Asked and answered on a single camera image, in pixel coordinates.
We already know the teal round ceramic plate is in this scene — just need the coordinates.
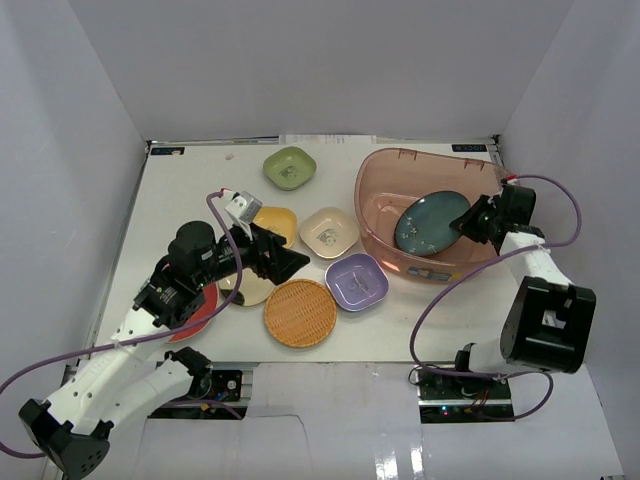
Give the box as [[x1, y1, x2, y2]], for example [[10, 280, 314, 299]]
[[394, 191, 470, 257]]

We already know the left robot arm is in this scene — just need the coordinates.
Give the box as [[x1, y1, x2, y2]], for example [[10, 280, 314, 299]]
[[19, 221, 310, 479]]

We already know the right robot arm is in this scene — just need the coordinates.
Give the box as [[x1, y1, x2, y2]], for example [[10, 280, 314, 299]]
[[450, 183, 596, 399]]

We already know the pink translucent plastic bin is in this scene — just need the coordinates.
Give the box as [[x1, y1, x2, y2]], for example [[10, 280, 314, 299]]
[[354, 148, 509, 284]]

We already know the yellow square panda dish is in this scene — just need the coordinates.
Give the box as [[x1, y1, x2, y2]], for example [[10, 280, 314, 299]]
[[253, 206, 297, 248]]

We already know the cream round floral plate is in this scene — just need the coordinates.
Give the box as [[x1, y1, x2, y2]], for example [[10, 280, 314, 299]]
[[218, 271, 275, 307]]

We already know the woven bamboo round tray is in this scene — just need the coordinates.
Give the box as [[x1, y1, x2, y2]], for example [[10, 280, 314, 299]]
[[264, 279, 337, 349]]

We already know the cream square panda dish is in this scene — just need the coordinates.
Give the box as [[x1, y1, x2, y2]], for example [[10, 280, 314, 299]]
[[299, 207, 359, 259]]

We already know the red floral round plate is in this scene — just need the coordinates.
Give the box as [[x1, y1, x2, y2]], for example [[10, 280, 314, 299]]
[[168, 284, 219, 344]]

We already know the purple square panda dish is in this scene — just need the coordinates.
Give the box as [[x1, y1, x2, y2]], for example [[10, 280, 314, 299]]
[[325, 253, 389, 312]]

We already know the green square panda dish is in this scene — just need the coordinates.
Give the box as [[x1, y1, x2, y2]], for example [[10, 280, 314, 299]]
[[263, 146, 317, 191]]

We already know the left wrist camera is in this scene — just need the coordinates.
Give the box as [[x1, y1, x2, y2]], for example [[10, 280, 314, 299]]
[[222, 189, 262, 239]]

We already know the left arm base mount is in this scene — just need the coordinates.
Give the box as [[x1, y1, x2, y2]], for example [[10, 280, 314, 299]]
[[149, 369, 248, 420]]

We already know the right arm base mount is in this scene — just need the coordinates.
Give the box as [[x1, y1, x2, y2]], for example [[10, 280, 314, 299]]
[[408, 367, 514, 425]]

